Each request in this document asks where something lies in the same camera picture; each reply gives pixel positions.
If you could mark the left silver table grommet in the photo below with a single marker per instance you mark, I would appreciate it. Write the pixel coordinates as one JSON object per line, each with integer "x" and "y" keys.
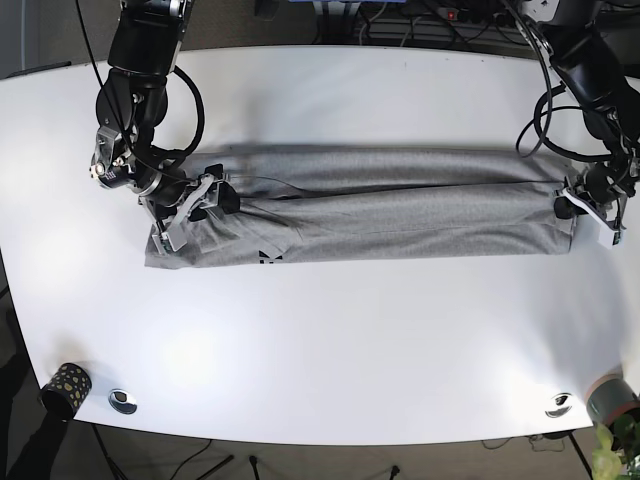
{"x": 122, "y": 402}

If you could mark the black dotted cup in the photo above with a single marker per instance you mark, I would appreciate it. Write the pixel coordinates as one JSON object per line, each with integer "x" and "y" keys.
{"x": 66, "y": 391}

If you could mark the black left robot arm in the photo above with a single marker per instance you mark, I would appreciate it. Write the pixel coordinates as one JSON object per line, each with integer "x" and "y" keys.
{"x": 567, "y": 42}

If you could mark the grey T-shirt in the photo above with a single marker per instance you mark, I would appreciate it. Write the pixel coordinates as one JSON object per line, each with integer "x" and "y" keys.
{"x": 316, "y": 204}

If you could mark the right silver table grommet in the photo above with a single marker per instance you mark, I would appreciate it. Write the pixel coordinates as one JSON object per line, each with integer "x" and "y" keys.
{"x": 559, "y": 405}

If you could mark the green potted plant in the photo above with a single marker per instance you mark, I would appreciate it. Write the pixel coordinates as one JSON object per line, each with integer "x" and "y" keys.
{"x": 617, "y": 455}

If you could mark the grey plant pot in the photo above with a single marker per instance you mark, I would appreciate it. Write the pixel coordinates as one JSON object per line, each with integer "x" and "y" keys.
{"x": 609, "y": 398}

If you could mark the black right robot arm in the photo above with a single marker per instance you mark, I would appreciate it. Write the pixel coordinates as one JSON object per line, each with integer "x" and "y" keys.
{"x": 131, "y": 103}

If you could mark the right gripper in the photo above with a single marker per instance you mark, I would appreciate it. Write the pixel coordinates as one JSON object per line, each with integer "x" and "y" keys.
{"x": 170, "y": 205}

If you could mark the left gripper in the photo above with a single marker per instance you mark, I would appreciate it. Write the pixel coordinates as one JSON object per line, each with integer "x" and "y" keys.
{"x": 599, "y": 199}

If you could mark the silver table grommet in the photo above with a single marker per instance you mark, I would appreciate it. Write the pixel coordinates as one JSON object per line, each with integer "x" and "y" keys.
{"x": 122, "y": 402}
{"x": 559, "y": 405}

